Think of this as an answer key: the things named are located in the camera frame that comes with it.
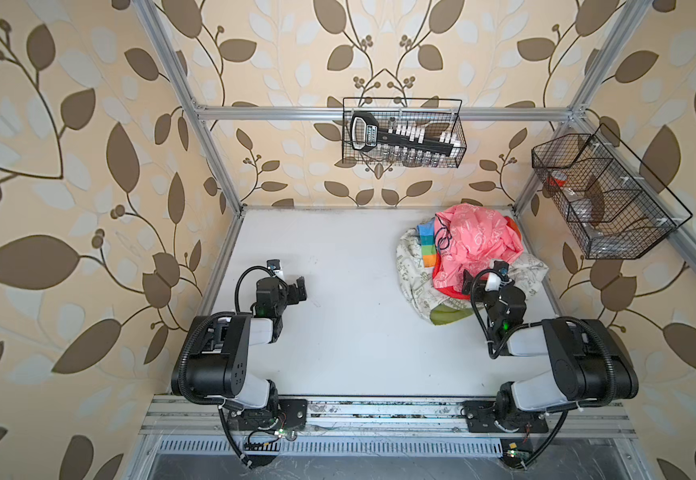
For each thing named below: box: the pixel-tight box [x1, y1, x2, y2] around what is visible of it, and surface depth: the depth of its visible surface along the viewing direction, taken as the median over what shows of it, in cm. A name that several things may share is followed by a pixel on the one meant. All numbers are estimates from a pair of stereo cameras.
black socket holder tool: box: [350, 112, 463, 157], surface depth 85 cm
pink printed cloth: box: [432, 203, 525, 291], surface depth 95 cm
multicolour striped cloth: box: [416, 220, 438, 268], surface depth 98 cm
